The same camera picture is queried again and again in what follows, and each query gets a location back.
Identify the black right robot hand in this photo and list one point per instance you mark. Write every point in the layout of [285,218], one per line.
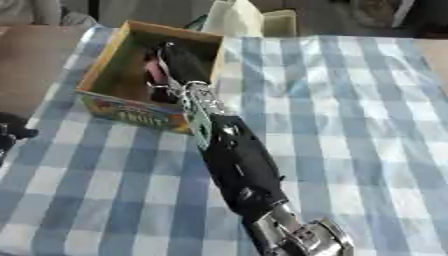
[181,65]

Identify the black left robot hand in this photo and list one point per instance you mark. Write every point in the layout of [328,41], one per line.
[11,128]

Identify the pink toy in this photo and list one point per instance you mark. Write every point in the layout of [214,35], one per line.
[153,70]

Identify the silver and black right robot arm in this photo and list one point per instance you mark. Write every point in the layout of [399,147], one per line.
[242,163]

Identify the tan cardboard box green inside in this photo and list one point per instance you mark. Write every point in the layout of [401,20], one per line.
[116,83]

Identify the pale chair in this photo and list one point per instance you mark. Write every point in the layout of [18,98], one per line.
[280,23]

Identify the person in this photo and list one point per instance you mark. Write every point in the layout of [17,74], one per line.
[41,11]

